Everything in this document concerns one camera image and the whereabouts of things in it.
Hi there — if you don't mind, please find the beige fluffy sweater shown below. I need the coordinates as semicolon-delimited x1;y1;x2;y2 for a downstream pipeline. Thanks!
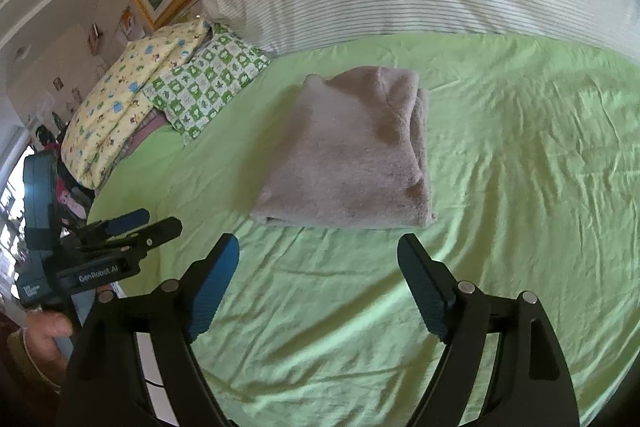
250;66;435;229

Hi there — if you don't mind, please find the left hand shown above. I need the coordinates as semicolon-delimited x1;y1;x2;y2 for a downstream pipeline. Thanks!
23;309;74;385

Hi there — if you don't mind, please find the yellow cartoon print pillow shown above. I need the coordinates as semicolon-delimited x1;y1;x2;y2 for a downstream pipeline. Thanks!
61;20;209;190

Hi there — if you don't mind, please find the green patterned white pillow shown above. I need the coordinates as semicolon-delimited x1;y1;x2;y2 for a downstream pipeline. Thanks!
143;24;271;144

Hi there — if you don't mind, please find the light green bed sheet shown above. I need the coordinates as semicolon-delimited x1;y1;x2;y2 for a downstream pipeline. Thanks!
90;34;639;426

